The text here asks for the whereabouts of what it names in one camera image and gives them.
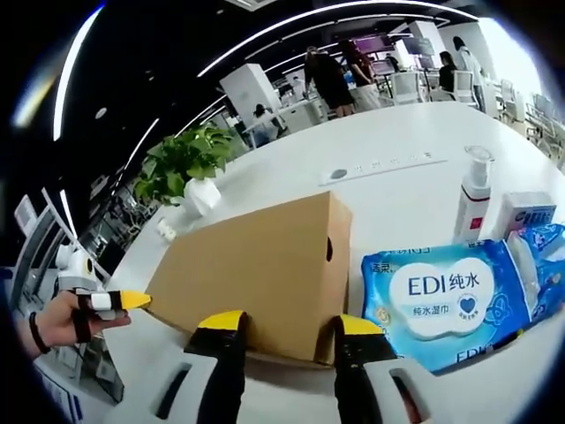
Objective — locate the white table outlet panel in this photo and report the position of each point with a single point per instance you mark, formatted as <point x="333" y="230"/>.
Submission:
<point x="388" y="170"/>

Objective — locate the blue wet wipes soft item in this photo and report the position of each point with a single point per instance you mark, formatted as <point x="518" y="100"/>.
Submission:
<point x="441" y="300"/>

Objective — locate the black wristband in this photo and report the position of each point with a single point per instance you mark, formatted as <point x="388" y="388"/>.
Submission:
<point x="39" y="333"/>

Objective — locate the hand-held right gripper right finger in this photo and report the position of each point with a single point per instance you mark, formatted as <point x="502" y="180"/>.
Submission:
<point x="357" y="353"/>

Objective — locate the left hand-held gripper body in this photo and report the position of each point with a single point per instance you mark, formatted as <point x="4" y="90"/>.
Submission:
<point x="75" y="267"/>

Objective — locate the white mesh office chair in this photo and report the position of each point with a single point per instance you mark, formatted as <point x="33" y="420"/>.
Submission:
<point x="467" y="86"/>
<point x="408" y="86"/>

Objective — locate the brown cardboard shoe box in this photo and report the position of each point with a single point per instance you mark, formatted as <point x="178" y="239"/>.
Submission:
<point x="251" y="265"/>

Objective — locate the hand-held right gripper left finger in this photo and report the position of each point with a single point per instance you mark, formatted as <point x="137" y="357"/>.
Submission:
<point x="220" y="344"/>

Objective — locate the white pump bottle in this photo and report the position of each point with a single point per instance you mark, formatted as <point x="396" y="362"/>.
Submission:
<point x="474" y="207"/>

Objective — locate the white blue medicine box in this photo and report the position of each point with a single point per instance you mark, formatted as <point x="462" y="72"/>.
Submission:
<point x="529" y="212"/>

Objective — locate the white metal rack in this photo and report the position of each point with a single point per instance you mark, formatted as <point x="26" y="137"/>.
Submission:
<point x="48" y="229"/>

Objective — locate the white paper cup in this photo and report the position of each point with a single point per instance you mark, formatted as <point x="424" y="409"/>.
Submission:
<point x="166" y="229"/>

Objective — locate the blue tissue pack soft item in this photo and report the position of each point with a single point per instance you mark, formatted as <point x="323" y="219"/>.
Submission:
<point x="547" y="274"/>

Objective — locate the green potted plant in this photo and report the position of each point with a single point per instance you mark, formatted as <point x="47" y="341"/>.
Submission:
<point x="181" y="163"/>

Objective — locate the person's left hand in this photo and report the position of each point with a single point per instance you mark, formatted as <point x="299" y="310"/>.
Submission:
<point x="62" y="318"/>

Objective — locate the long white ceiling light strip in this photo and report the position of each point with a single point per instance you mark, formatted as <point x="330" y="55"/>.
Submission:
<point x="73" y="70"/>

